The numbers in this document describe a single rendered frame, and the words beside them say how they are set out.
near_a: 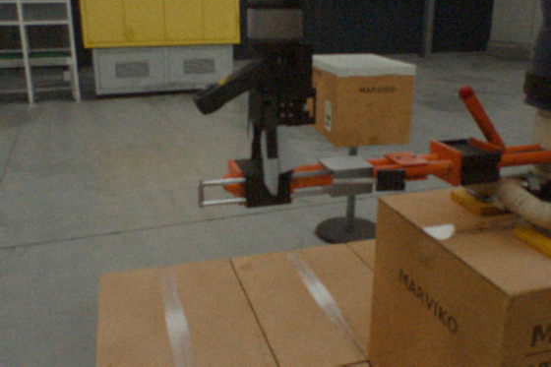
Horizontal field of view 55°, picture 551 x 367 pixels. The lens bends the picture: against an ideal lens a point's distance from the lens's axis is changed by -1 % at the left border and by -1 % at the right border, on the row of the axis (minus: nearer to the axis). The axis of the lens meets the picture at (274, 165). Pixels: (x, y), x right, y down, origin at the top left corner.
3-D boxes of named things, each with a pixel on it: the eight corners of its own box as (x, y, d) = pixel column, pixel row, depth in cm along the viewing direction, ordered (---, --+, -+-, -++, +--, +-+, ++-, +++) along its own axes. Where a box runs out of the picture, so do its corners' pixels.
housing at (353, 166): (355, 180, 89) (356, 154, 88) (374, 194, 83) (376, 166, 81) (316, 184, 87) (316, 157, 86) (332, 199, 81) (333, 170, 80)
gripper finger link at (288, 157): (312, 190, 74) (305, 124, 75) (271, 194, 73) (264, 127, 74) (305, 192, 77) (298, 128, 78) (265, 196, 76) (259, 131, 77)
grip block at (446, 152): (465, 166, 96) (469, 135, 95) (502, 184, 87) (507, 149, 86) (424, 171, 94) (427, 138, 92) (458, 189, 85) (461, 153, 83)
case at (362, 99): (305, 122, 328) (307, 55, 316) (368, 119, 335) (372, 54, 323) (335, 148, 271) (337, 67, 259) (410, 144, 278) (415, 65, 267)
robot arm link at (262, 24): (255, 9, 69) (240, 8, 76) (255, 45, 70) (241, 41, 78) (310, 9, 71) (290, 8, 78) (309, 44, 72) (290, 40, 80)
